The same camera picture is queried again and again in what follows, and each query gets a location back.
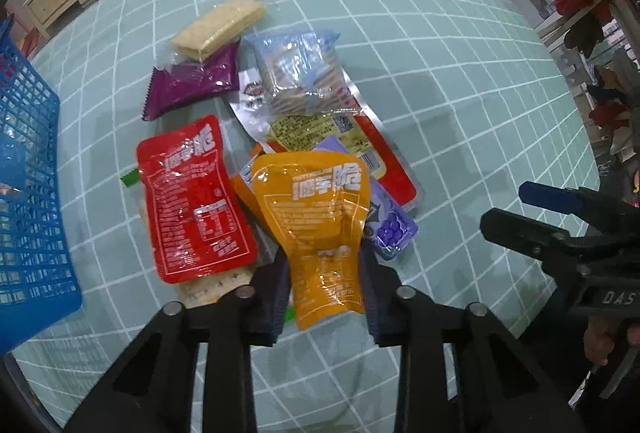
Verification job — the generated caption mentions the clear wrapped cracker pack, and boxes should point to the clear wrapped cracker pack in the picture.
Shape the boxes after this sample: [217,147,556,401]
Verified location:
[170,0,267,62]

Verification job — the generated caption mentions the right hand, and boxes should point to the right hand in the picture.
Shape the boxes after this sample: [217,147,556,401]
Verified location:
[584,316,623,366]

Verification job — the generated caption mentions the teal checked mat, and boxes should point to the teal checked mat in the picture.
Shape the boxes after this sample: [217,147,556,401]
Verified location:
[14,0,598,424]

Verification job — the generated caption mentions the red snack pouch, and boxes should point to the red snack pouch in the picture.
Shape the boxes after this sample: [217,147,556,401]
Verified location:
[137,114,258,285]

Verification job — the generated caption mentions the purple snack packet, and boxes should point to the purple snack packet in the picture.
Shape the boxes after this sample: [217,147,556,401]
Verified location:
[142,42,240,122]

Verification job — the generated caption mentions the orange snack pouch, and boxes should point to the orange snack pouch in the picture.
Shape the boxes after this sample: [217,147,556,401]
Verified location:
[250,150,371,330]

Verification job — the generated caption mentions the red yellow large snack bag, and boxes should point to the red yellow large snack bag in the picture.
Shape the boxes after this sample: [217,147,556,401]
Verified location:
[228,68,424,211]

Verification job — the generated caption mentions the orange snack bar wrapper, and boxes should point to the orange snack bar wrapper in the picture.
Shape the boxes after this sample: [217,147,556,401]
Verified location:
[231,144,273,238]

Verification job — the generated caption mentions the blue plastic basket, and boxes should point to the blue plastic basket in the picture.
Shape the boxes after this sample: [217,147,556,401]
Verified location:
[0,17,82,355]

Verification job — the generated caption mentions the purple gum packet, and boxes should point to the purple gum packet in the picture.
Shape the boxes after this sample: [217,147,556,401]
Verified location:
[314,135,420,261]

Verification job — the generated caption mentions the green cracker pack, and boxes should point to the green cracker pack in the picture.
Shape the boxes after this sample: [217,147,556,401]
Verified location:
[120,167,276,309]

